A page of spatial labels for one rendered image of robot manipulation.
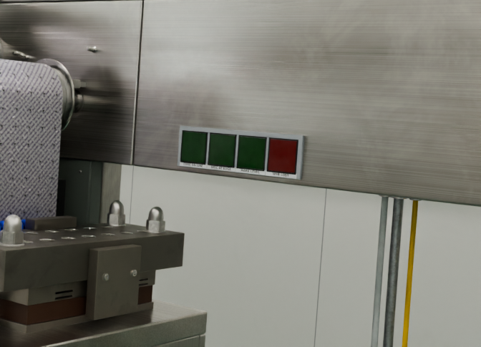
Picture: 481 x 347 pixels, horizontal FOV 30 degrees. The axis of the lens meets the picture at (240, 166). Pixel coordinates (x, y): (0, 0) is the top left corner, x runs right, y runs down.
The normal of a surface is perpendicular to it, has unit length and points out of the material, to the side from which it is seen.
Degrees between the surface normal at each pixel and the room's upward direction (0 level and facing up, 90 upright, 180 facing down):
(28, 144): 90
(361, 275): 90
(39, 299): 90
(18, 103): 90
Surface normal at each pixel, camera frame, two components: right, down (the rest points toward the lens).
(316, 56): -0.58, 0.00
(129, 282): 0.81, 0.09
